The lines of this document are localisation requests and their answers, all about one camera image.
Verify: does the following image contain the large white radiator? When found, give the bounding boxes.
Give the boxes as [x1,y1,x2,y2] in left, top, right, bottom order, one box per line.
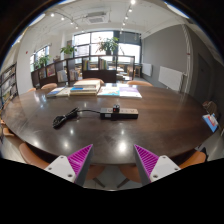
[158,65,184,93]

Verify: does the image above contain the small white radiator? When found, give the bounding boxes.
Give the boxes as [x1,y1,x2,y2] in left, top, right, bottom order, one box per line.
[141,62,153,77]

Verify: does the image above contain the wall bookshelf unit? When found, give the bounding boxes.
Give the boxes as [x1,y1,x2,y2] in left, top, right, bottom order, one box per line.
[0,62,19,108]

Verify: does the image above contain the medium potted plant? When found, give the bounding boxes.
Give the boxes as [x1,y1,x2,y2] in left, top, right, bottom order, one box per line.
[59,44,78,56]

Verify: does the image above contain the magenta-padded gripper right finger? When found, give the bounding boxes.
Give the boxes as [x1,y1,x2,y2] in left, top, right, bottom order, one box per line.
[133,143,182,186]

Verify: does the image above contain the ceiling spotlights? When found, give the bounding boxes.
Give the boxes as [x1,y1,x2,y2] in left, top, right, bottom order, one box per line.
[48,0,138,31]

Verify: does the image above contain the black power strip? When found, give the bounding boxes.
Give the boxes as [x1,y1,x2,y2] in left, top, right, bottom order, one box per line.
[99,107,139,121]

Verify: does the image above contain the small potted plant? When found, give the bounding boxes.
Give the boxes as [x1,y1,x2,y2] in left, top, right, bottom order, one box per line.
[34,54,51,69]

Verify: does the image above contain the blue picture book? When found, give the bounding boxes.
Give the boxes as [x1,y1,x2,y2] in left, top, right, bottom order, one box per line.
[202,113,219,133]

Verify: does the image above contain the dark divider shelf unit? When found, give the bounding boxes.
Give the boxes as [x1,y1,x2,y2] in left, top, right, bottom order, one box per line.
[30,54,136,89]

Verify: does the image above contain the black power strip cable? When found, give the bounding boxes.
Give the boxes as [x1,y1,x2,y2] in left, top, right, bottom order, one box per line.
[52,107,102,130]

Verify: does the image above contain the purple and white book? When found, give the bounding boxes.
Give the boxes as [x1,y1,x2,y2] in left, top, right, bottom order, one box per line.
[118,86,143,100]

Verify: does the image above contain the brown chair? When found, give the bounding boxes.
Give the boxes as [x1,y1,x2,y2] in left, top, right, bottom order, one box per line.
[203,100,219,118]

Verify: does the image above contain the stack of books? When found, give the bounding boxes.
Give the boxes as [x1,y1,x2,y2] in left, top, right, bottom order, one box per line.
[69,79,102,97]

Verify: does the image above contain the large window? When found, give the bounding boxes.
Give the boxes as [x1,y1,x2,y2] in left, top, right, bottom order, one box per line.
[72,30,143,64]

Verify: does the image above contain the side window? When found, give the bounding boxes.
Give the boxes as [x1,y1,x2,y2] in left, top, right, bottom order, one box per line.
[29,44,51,73]

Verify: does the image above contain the ceiling air conditioner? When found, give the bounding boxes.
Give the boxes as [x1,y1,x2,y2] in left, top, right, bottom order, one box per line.
[83,11,111,25]

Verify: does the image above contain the large potted plant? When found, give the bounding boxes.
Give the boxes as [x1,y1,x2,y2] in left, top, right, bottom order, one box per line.
[96,36,120,56]

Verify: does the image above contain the thin white book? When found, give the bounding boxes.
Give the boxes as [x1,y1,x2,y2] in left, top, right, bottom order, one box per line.
[55,87,72,98]

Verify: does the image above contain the thin blue book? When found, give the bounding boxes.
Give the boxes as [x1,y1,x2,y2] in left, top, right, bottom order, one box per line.
[46,87,65,98]

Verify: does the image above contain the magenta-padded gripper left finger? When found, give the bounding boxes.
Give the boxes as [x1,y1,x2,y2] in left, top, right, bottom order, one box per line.
[44,143,95,187]

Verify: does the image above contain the dark grey door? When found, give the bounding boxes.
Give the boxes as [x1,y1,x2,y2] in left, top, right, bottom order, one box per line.
[194,54,213,104]

